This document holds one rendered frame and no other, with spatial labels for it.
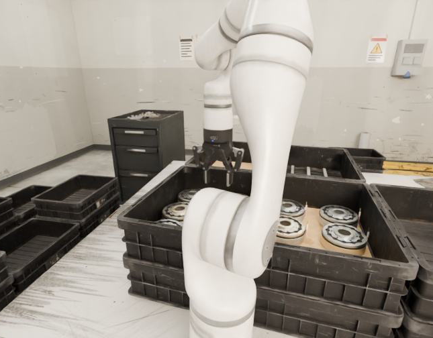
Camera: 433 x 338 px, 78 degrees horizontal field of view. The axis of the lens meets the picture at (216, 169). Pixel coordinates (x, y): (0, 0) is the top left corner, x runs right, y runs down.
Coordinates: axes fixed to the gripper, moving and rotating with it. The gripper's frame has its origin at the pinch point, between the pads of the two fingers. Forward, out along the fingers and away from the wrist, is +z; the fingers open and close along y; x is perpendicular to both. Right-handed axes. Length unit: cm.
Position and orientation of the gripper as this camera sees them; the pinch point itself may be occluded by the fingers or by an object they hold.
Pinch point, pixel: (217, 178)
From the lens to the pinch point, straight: 72.5
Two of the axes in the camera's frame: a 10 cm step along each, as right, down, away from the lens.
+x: 3.5, -3.2, 8.8
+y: 9.4, 1.2, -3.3
